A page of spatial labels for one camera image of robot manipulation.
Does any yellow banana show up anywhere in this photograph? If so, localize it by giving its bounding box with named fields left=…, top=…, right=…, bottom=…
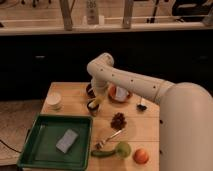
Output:
left=89, top=95, right=104, bottom=108

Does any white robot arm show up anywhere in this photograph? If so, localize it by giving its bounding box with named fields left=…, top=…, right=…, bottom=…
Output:
left=87, top=53, right=213, bottom=171

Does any small metal cup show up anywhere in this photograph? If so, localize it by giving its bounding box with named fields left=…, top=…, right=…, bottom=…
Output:
left=87, top=101, right=99, bottom=116

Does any white paper cup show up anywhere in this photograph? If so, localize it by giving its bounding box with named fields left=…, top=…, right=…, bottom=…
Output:
left=46, top=92, right=62, bottom=110

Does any dark bowl with cake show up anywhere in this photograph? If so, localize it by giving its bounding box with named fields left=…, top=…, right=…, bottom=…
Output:
left=86, top=83, right=95, bottom=98

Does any orange plate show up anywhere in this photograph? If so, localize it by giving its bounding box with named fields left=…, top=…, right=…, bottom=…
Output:
left=108, top=85, right=132, bottom=103

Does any clear plastic wedge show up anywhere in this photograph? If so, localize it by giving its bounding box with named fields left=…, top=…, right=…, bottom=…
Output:
left=115, top=86, right=129, bottom=102

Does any brown grape bunch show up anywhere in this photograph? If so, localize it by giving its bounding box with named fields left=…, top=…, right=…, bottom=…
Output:
left=111, top=113, right=127, bottom=130

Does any metal fork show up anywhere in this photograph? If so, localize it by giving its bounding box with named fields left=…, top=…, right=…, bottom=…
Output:
left=95, top=130, right=122, bottom=149

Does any grey sponge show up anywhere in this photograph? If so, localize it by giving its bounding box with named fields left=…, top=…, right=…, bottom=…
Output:
left=56, top=129, right=78, bottom=153

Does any green ladle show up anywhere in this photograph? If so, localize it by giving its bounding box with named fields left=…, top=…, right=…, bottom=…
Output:
left=91, top=142, right=131, bottom=158

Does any orange tomato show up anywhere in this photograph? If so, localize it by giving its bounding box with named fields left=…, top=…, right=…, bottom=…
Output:
left=133, top=148, right=149, bottom=164

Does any green plastic tray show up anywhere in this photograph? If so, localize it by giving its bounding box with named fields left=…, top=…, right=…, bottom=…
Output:
left=17, top=115, right=93, bottom=171

